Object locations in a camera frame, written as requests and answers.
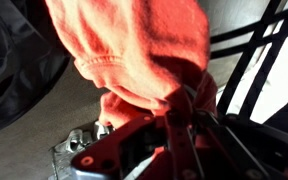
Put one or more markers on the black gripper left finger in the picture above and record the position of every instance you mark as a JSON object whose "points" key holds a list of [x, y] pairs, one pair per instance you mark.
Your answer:
{"points": [[117, 154]]}

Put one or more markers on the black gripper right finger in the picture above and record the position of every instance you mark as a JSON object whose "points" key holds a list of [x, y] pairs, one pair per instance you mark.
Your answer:
{"points": [[229, 148]]}

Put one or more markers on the red cloth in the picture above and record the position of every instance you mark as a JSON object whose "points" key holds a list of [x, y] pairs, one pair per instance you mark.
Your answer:
{"points": [[151, 55]]}

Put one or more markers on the black metal chair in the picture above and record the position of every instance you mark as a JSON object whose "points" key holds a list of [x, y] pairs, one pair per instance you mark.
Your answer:
{"points": [[257, 90]]}

